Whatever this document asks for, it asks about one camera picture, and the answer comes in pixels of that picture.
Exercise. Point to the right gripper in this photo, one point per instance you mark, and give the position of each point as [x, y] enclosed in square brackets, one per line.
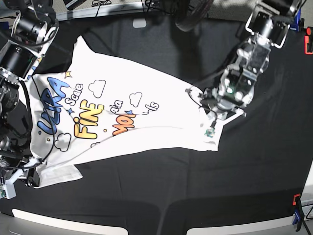
[27, 173]

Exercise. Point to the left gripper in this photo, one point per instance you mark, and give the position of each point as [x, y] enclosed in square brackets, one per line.
[207, 102]

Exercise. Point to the white printed t-shirt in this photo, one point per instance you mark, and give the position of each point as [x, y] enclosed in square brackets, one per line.
[104, 106]

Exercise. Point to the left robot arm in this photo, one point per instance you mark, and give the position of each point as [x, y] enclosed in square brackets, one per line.
[223, 95]

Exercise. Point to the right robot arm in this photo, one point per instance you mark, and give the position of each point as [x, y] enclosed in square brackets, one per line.
[32, 33]

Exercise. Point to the black table cloth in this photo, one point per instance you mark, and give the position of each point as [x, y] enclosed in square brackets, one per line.
[262, 161]

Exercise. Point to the red clamp top right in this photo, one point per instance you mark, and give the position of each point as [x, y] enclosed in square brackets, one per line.
[308, 41]

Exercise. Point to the red blue clamp bottom right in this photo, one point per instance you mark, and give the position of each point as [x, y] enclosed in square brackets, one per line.
[298, 213]

